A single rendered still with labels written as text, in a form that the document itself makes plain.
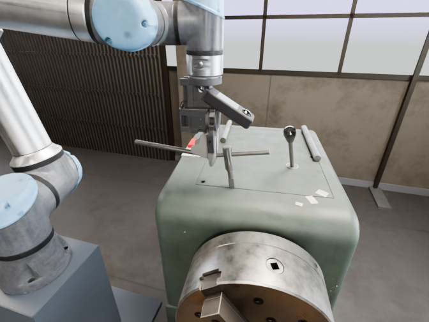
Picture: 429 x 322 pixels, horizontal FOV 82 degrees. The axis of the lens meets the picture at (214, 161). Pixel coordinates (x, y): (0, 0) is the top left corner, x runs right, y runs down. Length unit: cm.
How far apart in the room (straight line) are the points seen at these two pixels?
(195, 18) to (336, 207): 49
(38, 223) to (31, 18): 40
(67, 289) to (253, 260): 45
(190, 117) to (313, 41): 235
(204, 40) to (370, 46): 247
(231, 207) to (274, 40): 237
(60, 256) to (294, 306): 53
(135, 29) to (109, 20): 3
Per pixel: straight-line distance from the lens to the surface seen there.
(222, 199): 60
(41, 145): 72
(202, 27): 51
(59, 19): 44
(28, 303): 72
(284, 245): 54
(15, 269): 71
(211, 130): 53
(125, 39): 38
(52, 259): 72
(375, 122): 308
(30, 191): 64
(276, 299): 50
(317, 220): 60
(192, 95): 55
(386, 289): 231
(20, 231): 65
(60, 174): 73
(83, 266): 75
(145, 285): 204
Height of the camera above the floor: 161
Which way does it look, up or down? 28 degrees down
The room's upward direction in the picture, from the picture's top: straight up
